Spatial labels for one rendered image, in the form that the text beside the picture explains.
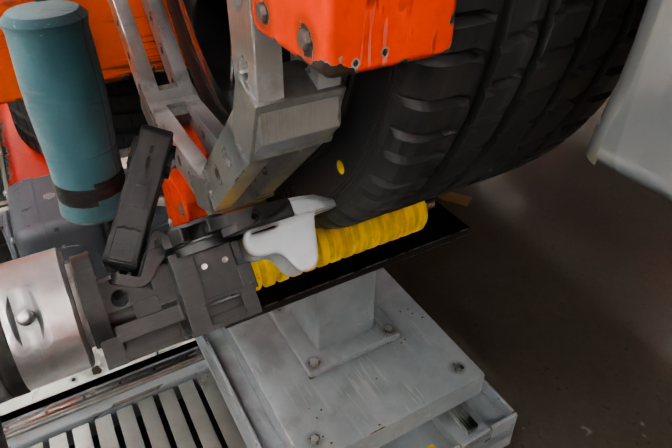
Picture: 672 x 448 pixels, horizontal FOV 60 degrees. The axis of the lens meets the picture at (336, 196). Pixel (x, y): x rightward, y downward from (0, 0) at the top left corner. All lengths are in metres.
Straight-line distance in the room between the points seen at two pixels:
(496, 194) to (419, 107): 1.35
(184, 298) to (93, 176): 0.35
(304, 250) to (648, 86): 0.27
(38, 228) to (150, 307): 0.53
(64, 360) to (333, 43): 0.28
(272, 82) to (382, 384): 0.60
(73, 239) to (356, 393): 0.48
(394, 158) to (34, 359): 0.27
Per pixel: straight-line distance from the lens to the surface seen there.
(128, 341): 0.46
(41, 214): 0.99
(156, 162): 0.46
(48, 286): 0.42
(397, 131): 0.40
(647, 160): 0.35
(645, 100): 0.34
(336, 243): 0.64
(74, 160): 0.74
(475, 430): 0.93
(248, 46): 0.36
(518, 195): 1.73
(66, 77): 0.70
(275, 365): 0.91
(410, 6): 0.29
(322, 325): 0.87
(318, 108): 0.39
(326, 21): 0.26
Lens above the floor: 0.92
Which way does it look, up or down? 34 degrees down
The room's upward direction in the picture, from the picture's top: straight up
